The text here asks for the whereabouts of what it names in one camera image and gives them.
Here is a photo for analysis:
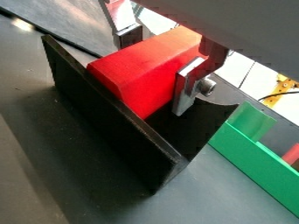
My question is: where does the green notched block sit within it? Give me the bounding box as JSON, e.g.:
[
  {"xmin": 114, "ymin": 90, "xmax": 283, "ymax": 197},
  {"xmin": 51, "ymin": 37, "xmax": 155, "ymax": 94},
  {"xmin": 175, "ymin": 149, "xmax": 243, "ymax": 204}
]
[{"xmin": 228, "ymin": 101, "xmax": 276, "ymax": 142}]

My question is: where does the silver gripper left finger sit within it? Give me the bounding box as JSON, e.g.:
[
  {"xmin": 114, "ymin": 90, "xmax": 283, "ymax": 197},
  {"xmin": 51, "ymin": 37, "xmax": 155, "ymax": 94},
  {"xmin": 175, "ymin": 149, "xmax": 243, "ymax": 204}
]
[{"xmin": 98, "ymin": 0, "xmax": 143, "ymax": 49}]

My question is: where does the red square block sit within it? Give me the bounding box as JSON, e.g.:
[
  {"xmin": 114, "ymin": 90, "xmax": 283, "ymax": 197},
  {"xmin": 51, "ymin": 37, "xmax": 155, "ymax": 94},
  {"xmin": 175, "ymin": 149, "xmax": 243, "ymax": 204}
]
[{"xmin": 282, "ymin": 143, "xmax": 299, "ymax": 165}]

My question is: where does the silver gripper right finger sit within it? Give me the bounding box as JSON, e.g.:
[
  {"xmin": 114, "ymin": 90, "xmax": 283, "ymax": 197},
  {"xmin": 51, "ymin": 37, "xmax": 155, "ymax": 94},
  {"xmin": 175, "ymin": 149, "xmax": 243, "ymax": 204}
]
[{"xmin": 172, "ymin": 37, "xmax": 230, "ymax": 116}]

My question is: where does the black curved cradle stand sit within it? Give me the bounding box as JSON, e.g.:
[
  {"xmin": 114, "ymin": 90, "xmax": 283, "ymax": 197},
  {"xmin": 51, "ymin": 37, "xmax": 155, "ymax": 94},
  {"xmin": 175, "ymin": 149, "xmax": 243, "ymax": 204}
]
[{"xmin": 42, "ymin": 35, "xmax": 238, "ymax": 193}]

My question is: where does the red hexagon prism block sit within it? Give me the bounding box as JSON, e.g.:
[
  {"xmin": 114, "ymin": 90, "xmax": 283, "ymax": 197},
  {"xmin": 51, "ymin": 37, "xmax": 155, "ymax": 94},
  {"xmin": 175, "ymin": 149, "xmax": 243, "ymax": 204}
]
[{"xmin": 87, "ymin": 25, "xmax": 206, "ymax": 119}]

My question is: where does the green shape sorter board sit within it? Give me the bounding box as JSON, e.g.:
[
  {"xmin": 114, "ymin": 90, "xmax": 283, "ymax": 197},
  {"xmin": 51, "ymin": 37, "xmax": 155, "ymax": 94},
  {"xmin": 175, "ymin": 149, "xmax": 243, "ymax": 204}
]
[{"xmin": 210, "ymin": 122, "xmax": 299, "ymax": 218}]

